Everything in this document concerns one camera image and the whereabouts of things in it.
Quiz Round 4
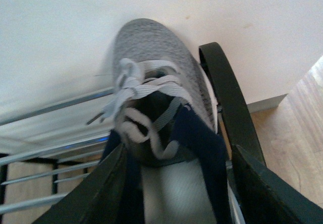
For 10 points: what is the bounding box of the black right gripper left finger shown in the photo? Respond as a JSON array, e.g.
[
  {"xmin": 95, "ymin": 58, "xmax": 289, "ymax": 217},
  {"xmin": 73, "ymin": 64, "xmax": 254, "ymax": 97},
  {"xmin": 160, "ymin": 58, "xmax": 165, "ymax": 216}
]
[{"xmin": 34, "ymin": 145, "xmax": 127, "ymax": 223}]

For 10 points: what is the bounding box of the black metal shoe rack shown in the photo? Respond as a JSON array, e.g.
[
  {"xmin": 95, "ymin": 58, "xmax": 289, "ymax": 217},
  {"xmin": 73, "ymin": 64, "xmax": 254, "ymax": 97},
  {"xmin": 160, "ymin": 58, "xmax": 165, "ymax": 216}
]
[{"xmin": 1, "ymin": 42, "xmax": 265, "ymax": 215}]

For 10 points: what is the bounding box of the grey knit sneaker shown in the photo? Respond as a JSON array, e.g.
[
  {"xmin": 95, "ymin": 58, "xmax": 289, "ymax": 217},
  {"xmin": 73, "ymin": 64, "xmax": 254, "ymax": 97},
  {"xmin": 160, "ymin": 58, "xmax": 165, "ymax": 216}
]
[{"xmin": 98, "ymin": 19, "xmax": 245, "ymax": 223}]

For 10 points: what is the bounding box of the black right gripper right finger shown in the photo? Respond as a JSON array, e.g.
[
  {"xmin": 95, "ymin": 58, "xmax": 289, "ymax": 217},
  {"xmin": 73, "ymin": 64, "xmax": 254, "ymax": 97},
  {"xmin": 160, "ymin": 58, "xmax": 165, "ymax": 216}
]
[{"xmin": 232, "ymin": 145, "xmax": 322, "ymax": 223}]

